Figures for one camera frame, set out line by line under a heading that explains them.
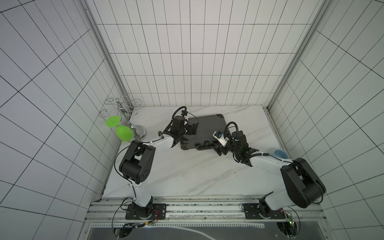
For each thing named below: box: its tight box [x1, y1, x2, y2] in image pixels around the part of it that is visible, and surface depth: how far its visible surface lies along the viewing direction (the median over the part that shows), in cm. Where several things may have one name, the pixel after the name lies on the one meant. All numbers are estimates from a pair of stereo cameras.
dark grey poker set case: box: [180, 114, 230, 150], surface depth 94 cm
